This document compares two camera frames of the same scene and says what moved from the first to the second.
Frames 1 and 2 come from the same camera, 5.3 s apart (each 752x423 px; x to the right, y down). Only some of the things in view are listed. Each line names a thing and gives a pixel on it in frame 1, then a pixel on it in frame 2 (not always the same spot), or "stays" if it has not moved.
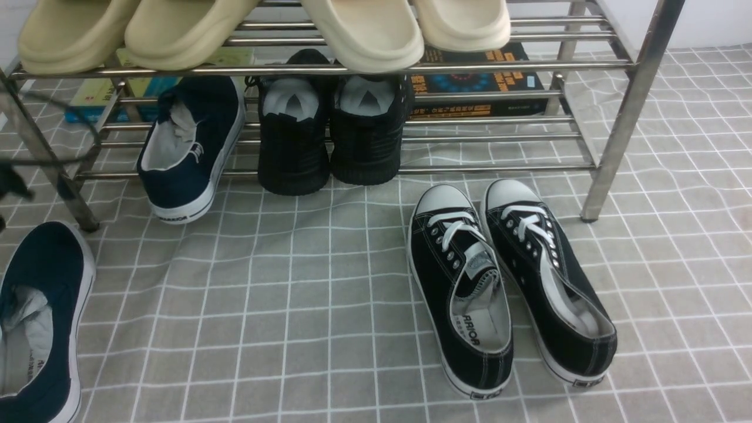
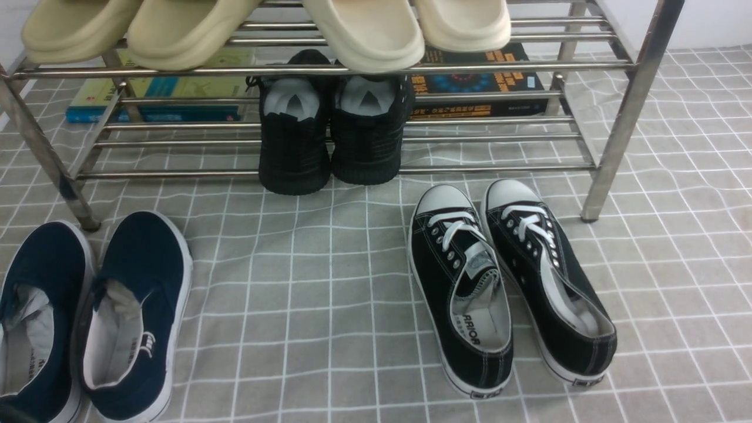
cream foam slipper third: x=368 y=36 stays
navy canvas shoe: x=46 y=292 stays
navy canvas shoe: x=187 y=144 -> x=131 y=329
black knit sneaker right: x=368 y=116 stays
